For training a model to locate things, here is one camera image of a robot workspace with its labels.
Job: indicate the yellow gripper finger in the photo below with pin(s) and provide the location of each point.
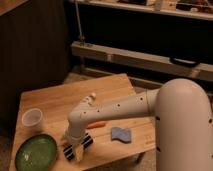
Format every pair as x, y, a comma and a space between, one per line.
78, 152

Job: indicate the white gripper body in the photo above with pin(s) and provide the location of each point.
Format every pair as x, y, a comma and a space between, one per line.
74, 138

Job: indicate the black white striped eraser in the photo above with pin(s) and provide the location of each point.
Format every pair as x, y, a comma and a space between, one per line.
68, 151

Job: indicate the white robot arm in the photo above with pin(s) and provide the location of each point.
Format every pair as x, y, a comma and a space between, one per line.
183, 123

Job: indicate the orange toy carrot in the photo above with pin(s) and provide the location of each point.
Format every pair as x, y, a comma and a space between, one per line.
96, 125

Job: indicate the small white box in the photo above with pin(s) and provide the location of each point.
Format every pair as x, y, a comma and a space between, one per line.
90, 99

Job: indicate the wooden table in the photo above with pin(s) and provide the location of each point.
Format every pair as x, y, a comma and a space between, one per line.
57, 101

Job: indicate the green plate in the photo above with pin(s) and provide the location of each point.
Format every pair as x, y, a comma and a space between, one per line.
37, 153

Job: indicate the metal pole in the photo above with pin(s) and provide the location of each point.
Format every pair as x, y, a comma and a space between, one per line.
81, 36

